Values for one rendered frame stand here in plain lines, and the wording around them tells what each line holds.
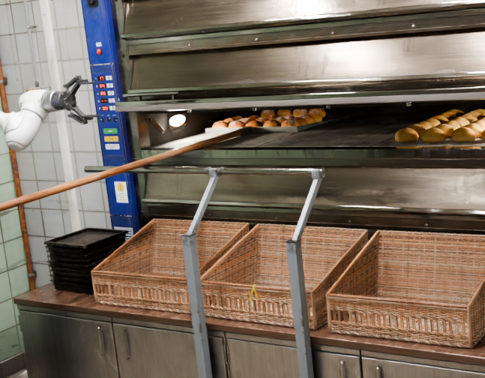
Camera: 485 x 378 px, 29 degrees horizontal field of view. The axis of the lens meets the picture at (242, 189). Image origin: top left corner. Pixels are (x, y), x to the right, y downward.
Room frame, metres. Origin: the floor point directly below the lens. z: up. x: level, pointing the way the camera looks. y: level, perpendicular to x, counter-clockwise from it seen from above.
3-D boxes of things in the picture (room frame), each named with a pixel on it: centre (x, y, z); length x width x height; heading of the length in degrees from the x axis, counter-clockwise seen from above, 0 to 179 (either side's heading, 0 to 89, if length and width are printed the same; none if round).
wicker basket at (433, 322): (3.36, -0.62, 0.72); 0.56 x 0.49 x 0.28; 56
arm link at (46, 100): (3.98, 0.75, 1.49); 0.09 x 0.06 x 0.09; 145
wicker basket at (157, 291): (4.05, 0.34, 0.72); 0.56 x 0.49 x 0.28; 55
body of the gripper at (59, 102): (3.94, 0.69, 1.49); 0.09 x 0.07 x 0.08; 55
